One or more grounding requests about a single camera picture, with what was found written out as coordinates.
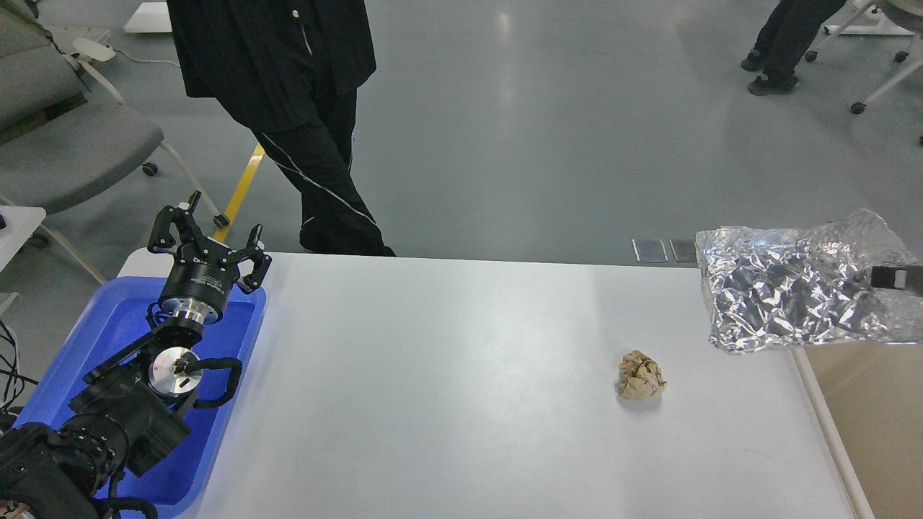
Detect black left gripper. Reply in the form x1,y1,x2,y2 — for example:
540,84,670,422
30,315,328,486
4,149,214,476
148,191,273,324

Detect aluminium foil sheet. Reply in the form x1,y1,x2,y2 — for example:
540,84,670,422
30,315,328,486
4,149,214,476
695,209,921,354

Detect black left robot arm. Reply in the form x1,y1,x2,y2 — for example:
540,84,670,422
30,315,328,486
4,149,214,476
2,191,273,518

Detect beige plastic bin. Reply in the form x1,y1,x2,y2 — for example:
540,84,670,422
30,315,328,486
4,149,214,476
793,342,922,518

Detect person in black clothes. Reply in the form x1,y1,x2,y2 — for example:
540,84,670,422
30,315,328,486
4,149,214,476
167,1,393,257

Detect grey office chair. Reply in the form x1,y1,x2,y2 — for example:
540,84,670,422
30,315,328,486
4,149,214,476
0,0,230,283

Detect right metal floor plate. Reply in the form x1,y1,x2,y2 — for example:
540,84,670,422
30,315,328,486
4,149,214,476
669,239,698,263

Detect metal floor plate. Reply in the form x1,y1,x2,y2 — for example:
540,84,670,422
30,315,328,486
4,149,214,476
632,239,669,264
669,239,698,263

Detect white side table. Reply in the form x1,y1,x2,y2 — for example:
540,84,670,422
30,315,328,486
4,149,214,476
1,205,47,270

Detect white flat box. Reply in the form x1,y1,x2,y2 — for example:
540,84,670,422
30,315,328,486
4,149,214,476
123,1,172,34

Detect left metal floor plate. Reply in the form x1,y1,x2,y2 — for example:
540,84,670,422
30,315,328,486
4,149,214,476
632,239,669,264

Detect blue plastic tray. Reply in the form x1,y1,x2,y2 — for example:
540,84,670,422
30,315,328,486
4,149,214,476
16,276,267,518

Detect white rolling chair base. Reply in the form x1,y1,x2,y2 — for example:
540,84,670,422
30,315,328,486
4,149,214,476
805,0,923,115

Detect crumpled brown paper ball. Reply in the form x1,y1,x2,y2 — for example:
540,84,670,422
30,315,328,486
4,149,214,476
617,350,667,401

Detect background person black trousers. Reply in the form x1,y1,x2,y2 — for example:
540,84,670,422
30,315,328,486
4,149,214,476
741,1,845,96

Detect white power adapter cable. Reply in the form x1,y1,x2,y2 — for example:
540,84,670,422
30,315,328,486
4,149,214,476
108,45,181,69

